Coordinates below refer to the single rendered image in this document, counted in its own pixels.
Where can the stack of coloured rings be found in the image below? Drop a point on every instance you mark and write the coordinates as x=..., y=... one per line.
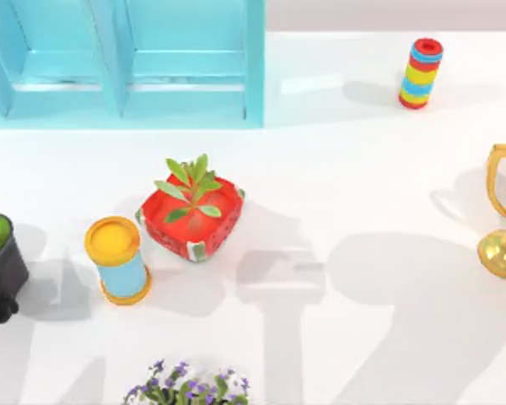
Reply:
x=420, y=76

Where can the gold trophy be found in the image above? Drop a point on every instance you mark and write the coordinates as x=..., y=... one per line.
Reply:
x=504, y=249

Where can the light blue rack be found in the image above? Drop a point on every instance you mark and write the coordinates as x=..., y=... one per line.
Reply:
x=185, y=63

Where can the purple flower plant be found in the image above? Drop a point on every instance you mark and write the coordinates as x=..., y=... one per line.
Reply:
x=190, y=388

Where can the yellow and blue can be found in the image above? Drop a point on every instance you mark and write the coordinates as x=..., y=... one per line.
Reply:
x=120, y=266

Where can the red square plant pot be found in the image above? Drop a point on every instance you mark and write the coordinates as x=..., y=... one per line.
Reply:
x=194, y=219

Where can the black pot with green moss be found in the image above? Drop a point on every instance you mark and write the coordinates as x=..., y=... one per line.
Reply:
x=9, y=257

